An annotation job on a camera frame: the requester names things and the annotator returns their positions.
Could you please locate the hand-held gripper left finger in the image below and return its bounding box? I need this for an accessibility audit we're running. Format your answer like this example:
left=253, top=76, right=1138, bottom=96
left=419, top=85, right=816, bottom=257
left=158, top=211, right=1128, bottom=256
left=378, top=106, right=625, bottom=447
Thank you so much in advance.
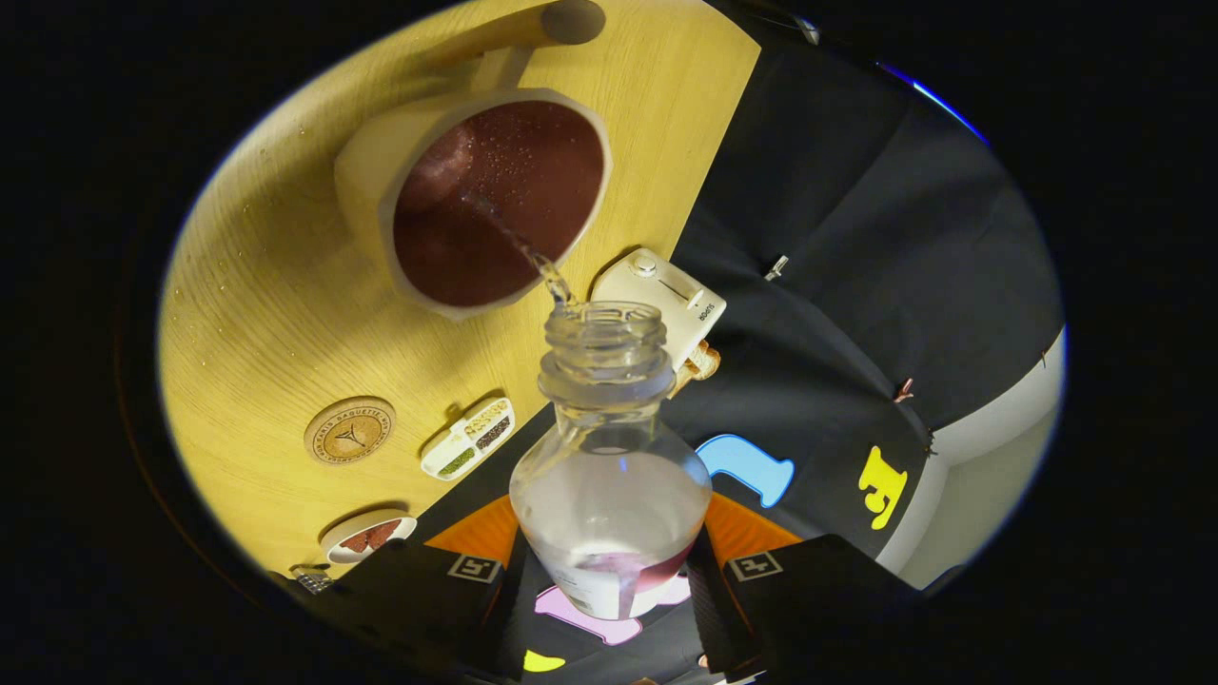
left=285, top=495, right=534, bottom=681

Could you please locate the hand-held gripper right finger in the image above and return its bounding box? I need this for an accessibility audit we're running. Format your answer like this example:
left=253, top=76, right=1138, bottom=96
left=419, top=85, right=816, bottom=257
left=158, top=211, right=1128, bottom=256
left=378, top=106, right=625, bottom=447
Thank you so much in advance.
left=687, top=492, right=929, bottom=681

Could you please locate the round cork coaster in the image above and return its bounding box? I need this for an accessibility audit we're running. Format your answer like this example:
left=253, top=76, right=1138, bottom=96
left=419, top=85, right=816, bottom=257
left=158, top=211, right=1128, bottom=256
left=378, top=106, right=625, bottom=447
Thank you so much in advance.
left=304, top=396, right=398, bottom=466

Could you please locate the clear plastic juice bottle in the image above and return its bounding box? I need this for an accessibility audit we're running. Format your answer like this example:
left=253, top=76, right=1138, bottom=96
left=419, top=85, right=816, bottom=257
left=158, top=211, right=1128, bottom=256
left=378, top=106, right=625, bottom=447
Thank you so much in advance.
left=509, top=302, right=714, bottom=621

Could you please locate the beige cup with wooden handle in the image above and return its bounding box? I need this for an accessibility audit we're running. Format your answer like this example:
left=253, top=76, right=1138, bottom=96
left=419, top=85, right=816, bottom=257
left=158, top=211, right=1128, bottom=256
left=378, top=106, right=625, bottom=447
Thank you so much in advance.
left=334, top=0, right=613, bottom=323

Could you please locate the white round plate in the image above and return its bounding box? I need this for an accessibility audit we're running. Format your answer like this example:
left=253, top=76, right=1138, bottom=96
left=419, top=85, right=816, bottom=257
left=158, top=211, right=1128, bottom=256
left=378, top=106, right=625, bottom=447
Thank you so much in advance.
left=320, top=508, right=418, bottom=566

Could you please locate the white divided seed dish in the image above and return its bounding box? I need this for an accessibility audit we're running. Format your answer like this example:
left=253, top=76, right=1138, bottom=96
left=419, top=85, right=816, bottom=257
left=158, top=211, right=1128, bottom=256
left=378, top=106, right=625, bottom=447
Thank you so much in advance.
left=421, top=397, right=516, bottom=480

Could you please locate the toast slice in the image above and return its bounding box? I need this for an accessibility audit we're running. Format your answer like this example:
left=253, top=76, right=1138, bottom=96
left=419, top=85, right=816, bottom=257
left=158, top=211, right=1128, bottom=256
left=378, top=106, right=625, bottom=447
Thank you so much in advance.
left=669, top=342, right=721, bottom=399

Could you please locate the black backdrop cloth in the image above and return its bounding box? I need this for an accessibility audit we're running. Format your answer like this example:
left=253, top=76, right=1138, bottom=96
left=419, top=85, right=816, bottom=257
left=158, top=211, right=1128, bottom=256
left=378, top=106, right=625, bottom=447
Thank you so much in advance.
left=409, top=38, right=1065, bottom=685

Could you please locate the wooden table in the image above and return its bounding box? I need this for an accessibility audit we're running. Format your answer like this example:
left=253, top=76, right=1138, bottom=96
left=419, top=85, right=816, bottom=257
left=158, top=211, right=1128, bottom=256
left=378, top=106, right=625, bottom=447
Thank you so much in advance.
left=157, top=0, right=762, bottom=581

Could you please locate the white toaster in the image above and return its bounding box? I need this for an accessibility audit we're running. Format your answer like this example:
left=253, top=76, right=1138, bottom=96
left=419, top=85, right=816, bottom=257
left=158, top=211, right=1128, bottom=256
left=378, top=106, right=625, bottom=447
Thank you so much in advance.
left=591, top=247, right=728, bottom=374

